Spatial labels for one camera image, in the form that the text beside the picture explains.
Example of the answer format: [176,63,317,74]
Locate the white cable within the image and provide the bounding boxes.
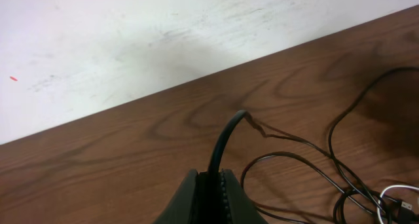
[376,183,419,224]

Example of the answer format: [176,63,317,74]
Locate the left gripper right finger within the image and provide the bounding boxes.
[222,169,267,224]

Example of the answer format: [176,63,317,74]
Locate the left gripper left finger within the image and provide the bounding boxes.
[153,170,198,224]

